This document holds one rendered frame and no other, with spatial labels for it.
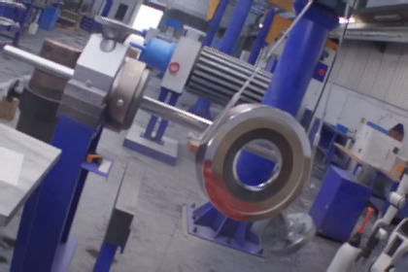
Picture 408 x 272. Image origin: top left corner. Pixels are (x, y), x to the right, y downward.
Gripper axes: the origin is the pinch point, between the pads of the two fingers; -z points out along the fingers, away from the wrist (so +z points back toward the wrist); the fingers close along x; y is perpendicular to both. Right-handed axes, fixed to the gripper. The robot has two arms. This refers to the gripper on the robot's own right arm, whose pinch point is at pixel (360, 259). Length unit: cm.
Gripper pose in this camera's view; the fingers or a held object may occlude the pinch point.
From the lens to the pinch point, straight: 334.3
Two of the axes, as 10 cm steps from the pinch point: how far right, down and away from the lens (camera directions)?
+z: 5.3, -8.5, -0.5
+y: 4.7, 3.4, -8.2
